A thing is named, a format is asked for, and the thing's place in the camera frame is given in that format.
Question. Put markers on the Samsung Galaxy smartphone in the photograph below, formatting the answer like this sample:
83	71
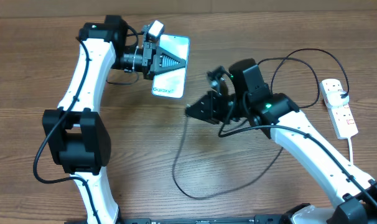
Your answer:
172	84

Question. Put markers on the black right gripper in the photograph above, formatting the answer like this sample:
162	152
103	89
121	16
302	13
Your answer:
209	104

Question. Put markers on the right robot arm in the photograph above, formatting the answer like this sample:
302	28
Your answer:
240	92

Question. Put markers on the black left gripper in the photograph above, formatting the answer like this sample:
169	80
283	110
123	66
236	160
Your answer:
149	51

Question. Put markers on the white power strip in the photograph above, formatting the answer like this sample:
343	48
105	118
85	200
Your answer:
341	116

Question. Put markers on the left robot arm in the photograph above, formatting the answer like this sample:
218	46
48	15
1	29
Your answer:
74	132

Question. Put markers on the white charger plug adapter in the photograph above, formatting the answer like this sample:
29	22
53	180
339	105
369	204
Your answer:
336	98

